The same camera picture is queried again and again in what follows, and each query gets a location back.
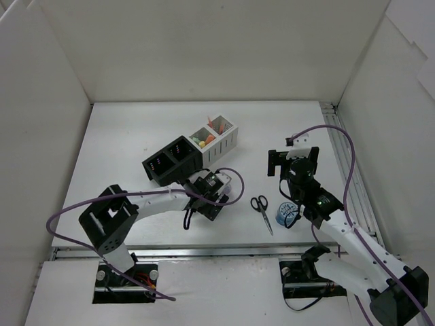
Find black handled scissors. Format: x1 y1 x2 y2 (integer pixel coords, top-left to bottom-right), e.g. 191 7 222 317
250 195 273 236

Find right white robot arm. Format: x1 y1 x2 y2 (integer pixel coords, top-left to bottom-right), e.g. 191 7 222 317
267 147 429 325

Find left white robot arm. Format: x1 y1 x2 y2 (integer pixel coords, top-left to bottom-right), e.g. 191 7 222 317
79 172 232 285

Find black two-slot organizer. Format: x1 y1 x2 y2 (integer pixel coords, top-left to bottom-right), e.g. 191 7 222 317
142 136 203 187

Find white two-slot organizer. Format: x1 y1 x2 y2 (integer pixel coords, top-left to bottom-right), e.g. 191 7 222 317
188 115 239 168

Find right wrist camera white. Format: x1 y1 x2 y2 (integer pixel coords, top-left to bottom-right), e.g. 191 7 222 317
286 133 311 160

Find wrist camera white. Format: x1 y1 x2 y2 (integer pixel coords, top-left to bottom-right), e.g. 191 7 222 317
286 133 311 160
215 173 232 194

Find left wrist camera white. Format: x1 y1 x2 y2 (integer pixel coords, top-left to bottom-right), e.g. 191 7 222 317
215 173 232 194

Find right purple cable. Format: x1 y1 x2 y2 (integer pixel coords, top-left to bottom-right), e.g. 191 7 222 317
288 124 432 326

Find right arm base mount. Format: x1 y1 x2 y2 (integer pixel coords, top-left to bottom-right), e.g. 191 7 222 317
279 244 347 312

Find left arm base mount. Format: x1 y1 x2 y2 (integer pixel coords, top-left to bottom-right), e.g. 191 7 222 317
92 251 160 305

